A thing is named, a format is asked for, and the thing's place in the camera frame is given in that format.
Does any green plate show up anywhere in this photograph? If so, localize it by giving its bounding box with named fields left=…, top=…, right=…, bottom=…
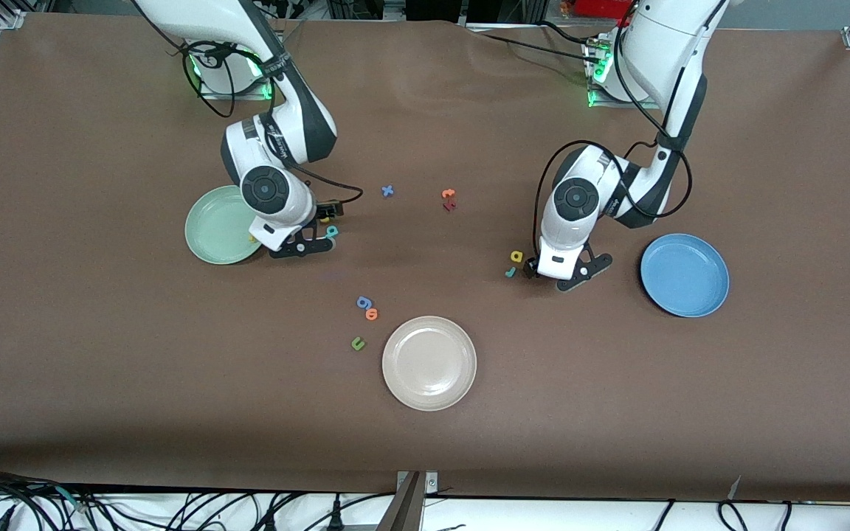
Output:
left=184, top=184, right=267, bottom=266

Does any beige plate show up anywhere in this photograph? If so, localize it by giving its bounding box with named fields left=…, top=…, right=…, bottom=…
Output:
left=381, top=316, right=478, bottom=412

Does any blue plate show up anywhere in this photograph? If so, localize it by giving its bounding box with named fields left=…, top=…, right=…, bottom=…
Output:
left=640, top=233, right=730, bottom=319

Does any red box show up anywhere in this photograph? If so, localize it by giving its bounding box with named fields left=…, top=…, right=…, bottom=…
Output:
left=575, top=0, right=629, bottom=19

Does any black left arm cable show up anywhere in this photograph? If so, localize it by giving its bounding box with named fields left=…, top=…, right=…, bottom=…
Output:
left=533, top=29, right=694, bottom=259

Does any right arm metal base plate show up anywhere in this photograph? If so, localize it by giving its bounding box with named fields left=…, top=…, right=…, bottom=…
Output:
left=198, top=44, right=283, bottom=101

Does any black cable on table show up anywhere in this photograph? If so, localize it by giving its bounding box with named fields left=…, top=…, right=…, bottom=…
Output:
left=539, top=21, right=592, bottom=44
left=469, top=26, right=603, bottom=63

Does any metal table bracket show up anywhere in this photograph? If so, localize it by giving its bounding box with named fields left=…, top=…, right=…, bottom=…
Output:
left=376, top=470, right=440, bottom=531

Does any looped black floor cable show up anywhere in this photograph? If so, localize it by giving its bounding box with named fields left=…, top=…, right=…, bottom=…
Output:
left=716, top=500, right=749, bottom=531

